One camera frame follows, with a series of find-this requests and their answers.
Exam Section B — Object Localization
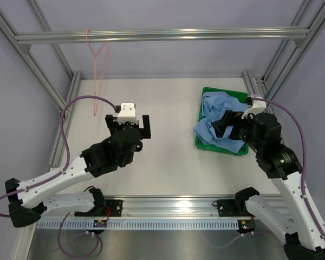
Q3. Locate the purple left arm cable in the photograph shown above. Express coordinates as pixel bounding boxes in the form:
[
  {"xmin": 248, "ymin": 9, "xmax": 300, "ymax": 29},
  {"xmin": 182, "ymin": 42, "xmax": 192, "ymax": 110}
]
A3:
[{"xmin": 0, "ymin": 95, "xmax": 121, "ymax": 218}]

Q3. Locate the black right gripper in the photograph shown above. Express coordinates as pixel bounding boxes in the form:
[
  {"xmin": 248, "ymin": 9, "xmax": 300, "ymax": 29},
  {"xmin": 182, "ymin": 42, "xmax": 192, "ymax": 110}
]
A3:
[{"xmin": 212, "ymin": 110, "xmax": 263, "ymax": 153}]

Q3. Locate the aluminium frame post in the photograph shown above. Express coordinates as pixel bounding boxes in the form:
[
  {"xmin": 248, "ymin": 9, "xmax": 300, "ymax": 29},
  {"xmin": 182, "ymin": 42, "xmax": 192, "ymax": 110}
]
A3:
[
  {"xmin": 241, "ymin": 1, "xmax": 325, "ymax": 100},
  {"xmin": 0, "ymin": 1, "xmax": 82, "ymax": 168}
]

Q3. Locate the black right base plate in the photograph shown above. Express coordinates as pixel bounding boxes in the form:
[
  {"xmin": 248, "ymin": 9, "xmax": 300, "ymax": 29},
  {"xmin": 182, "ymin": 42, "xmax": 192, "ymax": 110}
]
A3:
[{"xmin": 212, "ymin": 199, "xmax": 253, "ymax": 217}]

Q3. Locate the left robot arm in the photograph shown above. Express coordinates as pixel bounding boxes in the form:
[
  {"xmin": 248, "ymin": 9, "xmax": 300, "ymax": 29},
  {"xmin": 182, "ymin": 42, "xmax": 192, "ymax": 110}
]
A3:
[{"xmin": 5, "ymin": 115, "xmax": 151, "ymax": 228}]

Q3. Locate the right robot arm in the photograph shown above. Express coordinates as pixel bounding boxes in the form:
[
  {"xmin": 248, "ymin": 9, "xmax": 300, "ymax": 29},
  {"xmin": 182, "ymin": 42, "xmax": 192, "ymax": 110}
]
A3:
[{"xmin": 212, "ymin": 110, "xmax": 325, "ymax": 259}]

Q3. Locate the aluminium right frame post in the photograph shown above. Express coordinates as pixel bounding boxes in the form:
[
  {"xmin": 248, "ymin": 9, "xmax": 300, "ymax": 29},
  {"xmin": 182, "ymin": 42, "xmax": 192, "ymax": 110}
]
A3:
[{"xmin": 241, "ymin": 1, "xmax": 325, "ymax": 100}]

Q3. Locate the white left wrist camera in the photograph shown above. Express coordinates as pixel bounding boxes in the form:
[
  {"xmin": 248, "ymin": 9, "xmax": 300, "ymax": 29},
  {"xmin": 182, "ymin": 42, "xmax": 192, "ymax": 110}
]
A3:
[{"xmin": 117, "ymin": 102, "xmax": 138, "ymax": 125}]

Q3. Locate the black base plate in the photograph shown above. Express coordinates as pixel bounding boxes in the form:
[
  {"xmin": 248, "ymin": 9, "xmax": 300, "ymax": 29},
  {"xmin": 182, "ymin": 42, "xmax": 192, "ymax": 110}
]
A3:
[
  {"xmin": 74, "ymin": 199, "xmax": 123, "ymax": 217},
  {"xmin": 212, "ymin": 199, "xmax": 253, "ymax": 217}
]

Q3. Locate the aluminium front rail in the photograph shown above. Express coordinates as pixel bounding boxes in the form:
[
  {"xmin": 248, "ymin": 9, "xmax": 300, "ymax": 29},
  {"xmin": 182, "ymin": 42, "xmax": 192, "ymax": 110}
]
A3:
[{"xmin": 105, "ymin": 195, "xmax": 254, "ymax": 220}]

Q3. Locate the aluminium top crossbar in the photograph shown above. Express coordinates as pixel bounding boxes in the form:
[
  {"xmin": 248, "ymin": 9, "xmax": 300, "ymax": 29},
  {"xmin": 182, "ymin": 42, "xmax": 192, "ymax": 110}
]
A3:
[{"xmin": 14, "ymin": 26, "xmax": 310, "ymax": 45}]

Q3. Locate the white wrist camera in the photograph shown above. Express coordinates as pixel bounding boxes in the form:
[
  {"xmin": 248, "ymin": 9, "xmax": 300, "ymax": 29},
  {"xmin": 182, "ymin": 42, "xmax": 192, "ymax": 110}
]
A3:
[
  {"xmin": 117, "ymin": 102, "xmax": 138, "ymax": 125},
  {"xmin": 241, "ymin": 95, "xmax": 267, "ymax": 119}
]

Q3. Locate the pink wire hanger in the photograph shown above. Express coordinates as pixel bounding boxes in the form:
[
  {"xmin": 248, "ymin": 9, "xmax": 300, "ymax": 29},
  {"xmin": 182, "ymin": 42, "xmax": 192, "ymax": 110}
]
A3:
[{"xmin": 86, "ymin": 29, "xmax": 111, "ymax": 116}]

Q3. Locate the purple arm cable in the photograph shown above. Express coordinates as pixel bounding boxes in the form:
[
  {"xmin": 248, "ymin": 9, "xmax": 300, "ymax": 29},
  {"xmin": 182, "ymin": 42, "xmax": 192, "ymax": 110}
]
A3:
[
  {"xmin": 0, "ymin": 95, "xmax": 121, "ymax": 218},
  {"xmin": 257, "ymin": 99, "xmax": 325, "ymax": 260}
]

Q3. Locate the blue shirt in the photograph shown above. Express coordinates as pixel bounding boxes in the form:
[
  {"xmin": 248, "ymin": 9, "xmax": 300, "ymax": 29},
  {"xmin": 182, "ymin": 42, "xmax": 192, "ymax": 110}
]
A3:
[{"xmin": 192, "ymin": 91, "xmax": 249, "ymax": 155}]

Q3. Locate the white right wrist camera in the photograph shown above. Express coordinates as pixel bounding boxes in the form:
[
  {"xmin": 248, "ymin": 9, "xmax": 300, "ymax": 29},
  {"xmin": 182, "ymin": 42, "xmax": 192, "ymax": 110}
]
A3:
[{"xmin": 241, "ymin": 95, "xmax": 267, "ymax": 119}]

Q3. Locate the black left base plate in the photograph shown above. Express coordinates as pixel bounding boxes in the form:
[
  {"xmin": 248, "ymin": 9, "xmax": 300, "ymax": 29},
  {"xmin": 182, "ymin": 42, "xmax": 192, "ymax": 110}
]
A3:
[{"xmin": 74, "ymin": 199, "xmax": 123, "ymax": 217}]

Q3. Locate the aluminium left frame post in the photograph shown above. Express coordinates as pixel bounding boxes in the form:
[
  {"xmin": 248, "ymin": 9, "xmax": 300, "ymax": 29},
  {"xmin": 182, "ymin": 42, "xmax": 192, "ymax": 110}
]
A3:
[{"xmin": 0, "ymin": 1, "xmax": 82, "ymax": 168}]

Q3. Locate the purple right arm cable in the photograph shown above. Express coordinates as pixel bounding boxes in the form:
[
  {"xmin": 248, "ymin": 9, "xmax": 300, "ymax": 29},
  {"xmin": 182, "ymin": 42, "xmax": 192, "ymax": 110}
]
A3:
[{"xmin": 257, "ymin": 99, "xmax": 325, "ymax": 260}]

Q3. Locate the white slotted cable duct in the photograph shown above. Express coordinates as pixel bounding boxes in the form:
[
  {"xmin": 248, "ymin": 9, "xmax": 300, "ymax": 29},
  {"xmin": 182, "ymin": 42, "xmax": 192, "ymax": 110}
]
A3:
[{"xmin": 36, "ymin": 218, "xmax": 239, "ymax": 230}]

